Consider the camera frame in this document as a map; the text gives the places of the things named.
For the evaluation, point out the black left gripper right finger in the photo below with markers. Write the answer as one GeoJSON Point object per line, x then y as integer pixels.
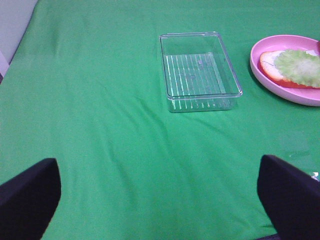
{"type": "Point", "coordinates": [290, 198]}

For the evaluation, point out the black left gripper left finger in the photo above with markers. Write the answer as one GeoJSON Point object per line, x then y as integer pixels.
{"type": "Point", "coordinates": [29, 200]}

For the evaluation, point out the bread slice tray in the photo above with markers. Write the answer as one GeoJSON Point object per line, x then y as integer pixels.
{"type": "Point", "coordinates": [266, 62]}

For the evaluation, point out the green lettuce leaf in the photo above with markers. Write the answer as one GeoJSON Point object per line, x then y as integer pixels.
{"type": "Point", "coordinates": [299, 67]}

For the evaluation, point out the long bacon strip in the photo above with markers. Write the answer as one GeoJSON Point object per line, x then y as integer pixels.
{"type": "Point", "coordinates": [318, 47]}

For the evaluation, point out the clear plastic film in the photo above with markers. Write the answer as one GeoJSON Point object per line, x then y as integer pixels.
{"type": "Point", "coordinates": [305, 162]}

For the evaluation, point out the pink round plate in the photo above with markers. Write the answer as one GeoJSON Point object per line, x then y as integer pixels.
{"type": "Point", "coordinates": [303, 96]}

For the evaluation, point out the green tablecloth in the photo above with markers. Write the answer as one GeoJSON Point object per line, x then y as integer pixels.
{"type": "Point", "coordinates": [86, 87]}

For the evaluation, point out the clear left plastic tray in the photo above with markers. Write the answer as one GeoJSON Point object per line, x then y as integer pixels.
{"type": "Point", "coordinates": [198, 73]}

